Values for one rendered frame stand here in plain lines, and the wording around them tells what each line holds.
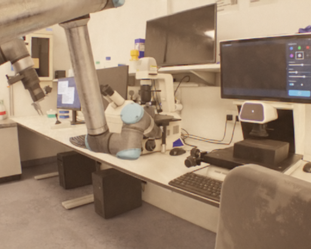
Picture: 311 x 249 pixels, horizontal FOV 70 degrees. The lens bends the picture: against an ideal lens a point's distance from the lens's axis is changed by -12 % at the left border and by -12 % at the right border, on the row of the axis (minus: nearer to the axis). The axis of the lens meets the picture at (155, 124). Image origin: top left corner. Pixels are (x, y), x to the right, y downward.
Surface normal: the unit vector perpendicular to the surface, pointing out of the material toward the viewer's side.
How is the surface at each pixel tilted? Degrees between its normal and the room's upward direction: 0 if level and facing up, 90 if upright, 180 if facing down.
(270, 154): 90
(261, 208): 90
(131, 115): 60
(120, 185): 90
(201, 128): 90
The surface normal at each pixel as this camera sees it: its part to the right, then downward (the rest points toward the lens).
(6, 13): 0.93, 0.07
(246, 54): -0.73, 0.14
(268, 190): -0.89, 0.07
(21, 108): 0.68, 0.11
